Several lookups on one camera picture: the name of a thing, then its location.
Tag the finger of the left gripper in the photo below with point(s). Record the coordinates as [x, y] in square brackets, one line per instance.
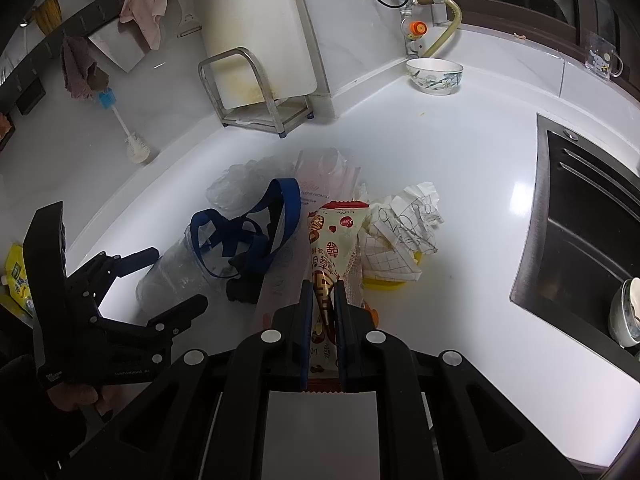
[119, 266]
[178, 319]

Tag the steel cutting board rack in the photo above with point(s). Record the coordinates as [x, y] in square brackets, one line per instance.
[263, 111]

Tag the pink hanging cloth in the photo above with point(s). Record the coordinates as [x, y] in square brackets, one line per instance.
[147, 15]

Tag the red white snack wrapper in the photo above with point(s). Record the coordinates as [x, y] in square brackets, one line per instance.
[333, 234]

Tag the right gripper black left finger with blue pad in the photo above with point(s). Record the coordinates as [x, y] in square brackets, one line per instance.
[277, 359]

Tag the black cloth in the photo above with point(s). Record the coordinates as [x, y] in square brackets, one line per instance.
[245, 287]

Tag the yellow plastic container lid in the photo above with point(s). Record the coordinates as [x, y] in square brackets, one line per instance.
[381, 285]

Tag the crumpled clear plastic bag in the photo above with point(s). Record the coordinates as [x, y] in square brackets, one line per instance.
[240, 187]

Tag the blue handled bottle brush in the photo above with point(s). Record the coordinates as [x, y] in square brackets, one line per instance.
[138, 150]

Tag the crumpled grid-printed paper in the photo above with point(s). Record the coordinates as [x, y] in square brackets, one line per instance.
[399, 232]

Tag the black wall rail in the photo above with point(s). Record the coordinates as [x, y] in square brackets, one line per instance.
[83, 23]

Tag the clear bag with blue straps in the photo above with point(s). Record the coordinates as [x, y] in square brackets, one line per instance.
[198, 263]

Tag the white bowl in sink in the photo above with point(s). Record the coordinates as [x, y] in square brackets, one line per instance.
[623, 320]

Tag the white cutting board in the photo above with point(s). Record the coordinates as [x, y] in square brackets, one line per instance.
[271, 30]

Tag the mauve hanging cloth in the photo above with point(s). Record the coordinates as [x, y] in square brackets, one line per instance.
[82, 76]

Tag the black kitchen sink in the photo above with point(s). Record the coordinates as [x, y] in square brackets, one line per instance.
[582, 241]

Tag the yellow detergent pouch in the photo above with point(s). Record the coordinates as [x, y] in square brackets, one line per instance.
[14, 277]

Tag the steel cleaver blade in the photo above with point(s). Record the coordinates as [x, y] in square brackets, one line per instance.
[122, 43]

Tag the dark window frame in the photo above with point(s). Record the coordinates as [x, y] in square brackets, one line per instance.
[566, 26]

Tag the yellow hanging scrubber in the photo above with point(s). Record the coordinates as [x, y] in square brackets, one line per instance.
[48, 16]

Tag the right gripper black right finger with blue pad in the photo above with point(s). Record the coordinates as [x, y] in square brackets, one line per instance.
[368, 359]

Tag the hanging peeler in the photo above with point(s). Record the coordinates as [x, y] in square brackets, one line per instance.
[189, 23]

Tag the clear glass cartoon mug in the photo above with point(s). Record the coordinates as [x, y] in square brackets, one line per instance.
[602, 58]

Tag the white floral ceramic bowl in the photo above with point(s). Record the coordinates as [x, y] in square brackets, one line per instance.
[434, 75]

